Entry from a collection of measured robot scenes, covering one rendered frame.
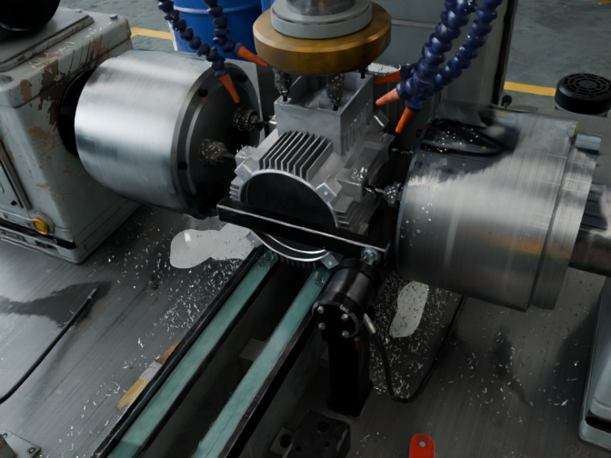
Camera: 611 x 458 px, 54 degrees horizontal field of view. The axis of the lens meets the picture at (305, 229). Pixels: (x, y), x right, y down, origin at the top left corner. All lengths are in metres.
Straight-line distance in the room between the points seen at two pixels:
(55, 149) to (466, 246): 0.68
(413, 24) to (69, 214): 0.66
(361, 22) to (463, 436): 0.56
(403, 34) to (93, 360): 0.70
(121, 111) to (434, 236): 0.48
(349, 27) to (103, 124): 0.39
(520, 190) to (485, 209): 0.04
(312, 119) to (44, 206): 0.53
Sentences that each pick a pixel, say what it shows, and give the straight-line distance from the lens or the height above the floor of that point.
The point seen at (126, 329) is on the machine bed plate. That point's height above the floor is 0.80.
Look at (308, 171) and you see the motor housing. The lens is 0.77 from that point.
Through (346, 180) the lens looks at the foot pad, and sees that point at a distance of 0.79.
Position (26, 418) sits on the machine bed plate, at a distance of 0.99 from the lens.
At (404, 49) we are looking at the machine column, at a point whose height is 1.13.
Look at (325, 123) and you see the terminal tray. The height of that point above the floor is 1.13.
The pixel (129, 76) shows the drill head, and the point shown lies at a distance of 0.94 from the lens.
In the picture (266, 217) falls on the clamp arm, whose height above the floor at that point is 1.03.
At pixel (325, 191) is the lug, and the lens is 0.77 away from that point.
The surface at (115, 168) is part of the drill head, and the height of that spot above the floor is 1.05.
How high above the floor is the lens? 1.54
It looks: 41 degrees down
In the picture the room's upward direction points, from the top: 5 degrees counter-clockwise
